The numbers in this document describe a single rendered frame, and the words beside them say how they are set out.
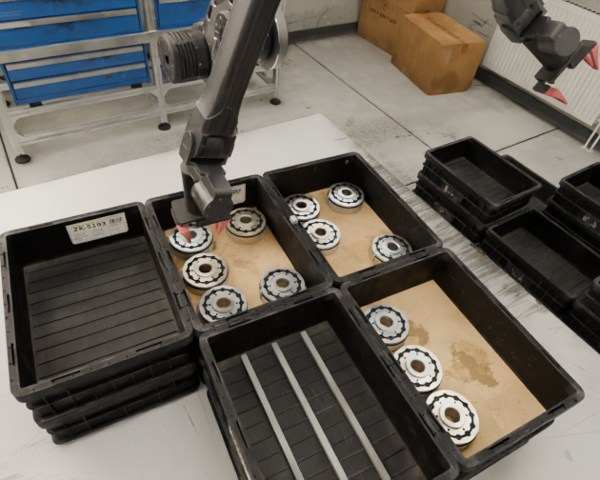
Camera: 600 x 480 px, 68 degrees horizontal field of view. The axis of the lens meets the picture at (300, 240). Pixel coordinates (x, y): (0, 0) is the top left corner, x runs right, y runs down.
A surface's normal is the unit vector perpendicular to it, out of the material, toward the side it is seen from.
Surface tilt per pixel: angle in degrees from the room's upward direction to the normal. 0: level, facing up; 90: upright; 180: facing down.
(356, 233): 0
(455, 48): 88
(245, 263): 0
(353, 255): 0
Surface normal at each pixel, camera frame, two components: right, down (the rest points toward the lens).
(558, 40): 0.16, 0.47
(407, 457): 0.09, -0.69
